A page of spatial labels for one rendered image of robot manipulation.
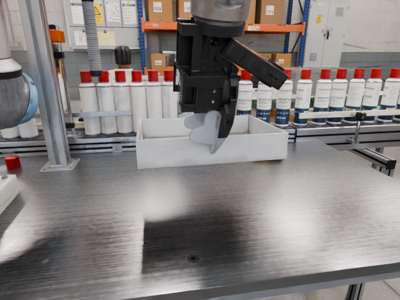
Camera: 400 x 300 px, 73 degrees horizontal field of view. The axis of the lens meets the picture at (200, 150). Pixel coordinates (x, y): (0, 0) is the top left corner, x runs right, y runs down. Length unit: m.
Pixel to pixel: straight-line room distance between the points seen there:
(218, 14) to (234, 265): 0.35
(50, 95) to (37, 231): 0.37
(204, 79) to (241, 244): 0.28
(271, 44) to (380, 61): 2.64
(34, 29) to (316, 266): 0.79
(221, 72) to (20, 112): 0.46
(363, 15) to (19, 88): 6.81
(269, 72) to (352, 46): 6.57
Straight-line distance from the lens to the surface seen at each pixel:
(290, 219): 0.57
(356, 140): 1.15
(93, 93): 0.94
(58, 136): 0.84
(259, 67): 0.40
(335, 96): 1.14
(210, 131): 0.43
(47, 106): 0.84
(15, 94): 0.68
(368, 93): 1.23
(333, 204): 0.66
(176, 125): 0.66
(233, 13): 0.36
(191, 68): 0.38
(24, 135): 1.02
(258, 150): 0.50
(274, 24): 5.14
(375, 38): 7.33
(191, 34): 0.36
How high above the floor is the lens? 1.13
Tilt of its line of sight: 19 degrees down
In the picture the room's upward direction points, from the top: straight up
